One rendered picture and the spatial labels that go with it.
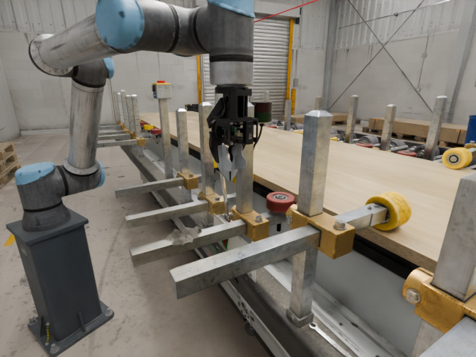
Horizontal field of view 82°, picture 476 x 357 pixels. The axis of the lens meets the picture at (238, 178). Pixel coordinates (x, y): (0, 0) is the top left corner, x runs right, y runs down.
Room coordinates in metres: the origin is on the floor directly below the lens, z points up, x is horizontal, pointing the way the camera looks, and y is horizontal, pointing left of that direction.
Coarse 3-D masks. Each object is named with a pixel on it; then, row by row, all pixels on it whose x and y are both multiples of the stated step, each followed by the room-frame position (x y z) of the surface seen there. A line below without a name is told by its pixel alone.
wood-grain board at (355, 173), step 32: (192, 128) 2.09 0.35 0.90; (256, 160) 1.15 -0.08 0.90; (288, 160) 1.15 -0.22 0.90; (352, 160) 1.15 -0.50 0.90; (384, 160) 1.15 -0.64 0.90; (416, 160) 1.15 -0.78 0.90; (288, 192) 0.79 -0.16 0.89; (352, 192) 0.77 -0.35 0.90; (384, 192) 0.77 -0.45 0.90; (416, 192) 0.77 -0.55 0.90; (448, 192) 0.77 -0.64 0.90; (416, 224) 0.57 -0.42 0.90; (416, 256) 0.46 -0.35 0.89
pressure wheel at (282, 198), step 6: (276, 192) 0.76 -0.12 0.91; (282, 192) 0.76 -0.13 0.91; (270, 198) 0.71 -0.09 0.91; (276, 198) 0.71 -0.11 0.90; (282, 198) 0.72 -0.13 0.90; (288, 198) 0.71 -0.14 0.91; (294, 198) 0.71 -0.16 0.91; (270, 204) 0.70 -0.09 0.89; (276, 204) 0.69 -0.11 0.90; (282, 204) 0.68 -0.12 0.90; (288, 204) 0.69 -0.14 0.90; (270, 210) 0.70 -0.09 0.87; (276, 210) 0.69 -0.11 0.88; (282, 210) 0.68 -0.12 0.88
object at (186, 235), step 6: (186, 228) 0.60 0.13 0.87; (192, 228) 0.61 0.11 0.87; (198, 228) 0.60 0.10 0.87; (168, 234) 0.59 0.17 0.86; (174, 234) 0.57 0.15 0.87; (180, 234) 0.57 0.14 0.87; (186, 234) 0.57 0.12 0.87; (192, 234) 0.57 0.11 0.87; (198, 234) 0.59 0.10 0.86; (168, 240) 0.56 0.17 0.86; (174, 240) 0.56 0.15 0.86; (180, 240) 0.55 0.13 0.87; (186, 240) 0.55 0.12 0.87; (192, 240) 0.56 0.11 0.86
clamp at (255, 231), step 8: (232, 208) 0.73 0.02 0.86; (240, 216) 0.68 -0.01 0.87; (248, 216) 0.67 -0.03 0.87; (248, 224) 0.64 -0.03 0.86; (256, 224) 0.63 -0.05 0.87; (264, 224) 0.64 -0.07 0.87; (248, 232) 0.64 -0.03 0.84; (256, 232) 0.62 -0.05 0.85; (264, 232) 0.64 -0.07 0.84; (256, 240) 0.62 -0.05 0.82
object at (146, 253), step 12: (264, 216) 0.69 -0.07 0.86; (276, 216) 0.70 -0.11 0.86; (216, 228) 0.62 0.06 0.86; (228, 228) 0.62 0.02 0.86; (240, 228) 0.64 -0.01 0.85; (204, 240) 0.59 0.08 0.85; (216, 240) 0.60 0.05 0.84; (132, 252) 0.52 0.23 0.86; (144, 252) 0.52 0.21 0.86; (156, 252) 0.53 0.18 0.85; (168, 252) 0.54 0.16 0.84; (180, 252) 0.56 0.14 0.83; (132, 264) 0.51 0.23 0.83
